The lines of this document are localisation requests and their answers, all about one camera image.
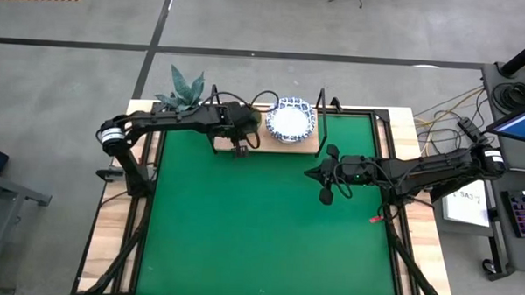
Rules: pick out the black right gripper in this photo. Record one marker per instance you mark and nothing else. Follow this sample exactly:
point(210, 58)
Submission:
point(353, 170)

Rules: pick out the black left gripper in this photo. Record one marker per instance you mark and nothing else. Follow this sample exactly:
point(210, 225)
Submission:
point(228, 120)

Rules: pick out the blue patterned paper bowl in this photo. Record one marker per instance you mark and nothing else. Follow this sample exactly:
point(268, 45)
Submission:
point(292, 120)

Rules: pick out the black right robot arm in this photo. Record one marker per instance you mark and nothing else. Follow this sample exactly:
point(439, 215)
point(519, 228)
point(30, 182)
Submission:
point(432, 168)

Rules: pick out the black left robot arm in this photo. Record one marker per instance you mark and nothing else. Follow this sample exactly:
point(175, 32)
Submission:
point(167, 120)

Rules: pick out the wooden cutting board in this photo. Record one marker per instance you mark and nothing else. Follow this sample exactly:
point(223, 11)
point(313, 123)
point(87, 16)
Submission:
point(289, 147)

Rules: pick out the small red tag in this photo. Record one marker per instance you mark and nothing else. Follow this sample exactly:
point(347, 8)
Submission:
point(376, 219)

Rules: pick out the green leafy plant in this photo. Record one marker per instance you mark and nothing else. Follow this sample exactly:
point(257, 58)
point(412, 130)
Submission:
point(183, 92)

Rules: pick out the green table mat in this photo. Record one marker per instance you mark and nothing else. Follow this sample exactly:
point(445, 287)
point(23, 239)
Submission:
point(264, 231)

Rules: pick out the white printed paper sheet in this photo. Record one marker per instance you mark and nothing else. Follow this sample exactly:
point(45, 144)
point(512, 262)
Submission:
point(468, 205)

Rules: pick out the black power strip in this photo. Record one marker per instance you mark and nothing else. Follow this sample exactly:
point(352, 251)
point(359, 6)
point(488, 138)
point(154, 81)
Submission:
point(471, 128)

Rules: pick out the computer monitor blue screen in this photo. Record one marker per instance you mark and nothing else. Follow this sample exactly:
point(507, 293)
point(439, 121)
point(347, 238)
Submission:
point(523, 126)

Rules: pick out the grey computer desk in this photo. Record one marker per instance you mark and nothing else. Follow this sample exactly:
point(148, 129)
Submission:
point(517, 253)

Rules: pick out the grey metal desk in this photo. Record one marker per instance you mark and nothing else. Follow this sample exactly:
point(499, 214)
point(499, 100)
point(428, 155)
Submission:
point(2, 217)

